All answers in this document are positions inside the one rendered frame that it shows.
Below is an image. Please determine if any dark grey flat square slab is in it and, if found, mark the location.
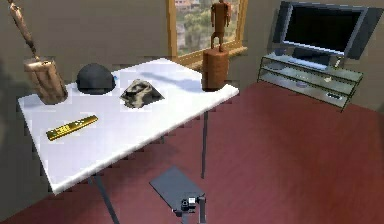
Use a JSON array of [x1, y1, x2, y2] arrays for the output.
[[149, 165, 206, 215]]

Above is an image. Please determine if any white table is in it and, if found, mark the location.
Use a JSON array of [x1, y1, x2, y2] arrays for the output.
[[17, 57, 241, 224]]

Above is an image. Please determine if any camouflage crumpled cloth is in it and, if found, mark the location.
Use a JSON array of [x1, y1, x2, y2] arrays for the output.
[[119, 78, 166, 110]]

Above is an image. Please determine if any gold remote control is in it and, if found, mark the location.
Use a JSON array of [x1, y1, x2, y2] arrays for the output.
[[45, 114, 100, 142]]

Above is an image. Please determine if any brown wooden figure statue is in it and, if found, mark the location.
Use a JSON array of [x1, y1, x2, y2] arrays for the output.
[[201, 0, 232, 92]]

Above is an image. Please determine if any black dome hat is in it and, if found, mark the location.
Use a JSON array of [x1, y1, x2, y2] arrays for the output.
[[75, 62, 117, 96]]

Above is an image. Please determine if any glass television stand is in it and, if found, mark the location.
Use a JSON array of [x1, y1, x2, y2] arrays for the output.
[[256, 52, 365, 113]]

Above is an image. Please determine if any wooden framed window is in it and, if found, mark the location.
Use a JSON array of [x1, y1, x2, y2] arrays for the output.
[[165, 0, 250, 67]]

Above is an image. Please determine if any brown wooden stick sculpture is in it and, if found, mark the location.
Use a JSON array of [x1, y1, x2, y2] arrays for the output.
[[6, 0, 70, 106]]

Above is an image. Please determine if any black television set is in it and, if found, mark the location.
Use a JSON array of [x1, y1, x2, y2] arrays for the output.
[[272, 0, 384, 67]]

